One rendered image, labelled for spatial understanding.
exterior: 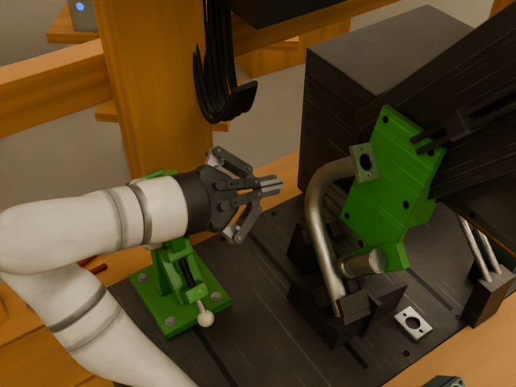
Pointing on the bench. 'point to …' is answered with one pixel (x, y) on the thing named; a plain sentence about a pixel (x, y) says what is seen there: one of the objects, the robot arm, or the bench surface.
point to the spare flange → (411, 329)
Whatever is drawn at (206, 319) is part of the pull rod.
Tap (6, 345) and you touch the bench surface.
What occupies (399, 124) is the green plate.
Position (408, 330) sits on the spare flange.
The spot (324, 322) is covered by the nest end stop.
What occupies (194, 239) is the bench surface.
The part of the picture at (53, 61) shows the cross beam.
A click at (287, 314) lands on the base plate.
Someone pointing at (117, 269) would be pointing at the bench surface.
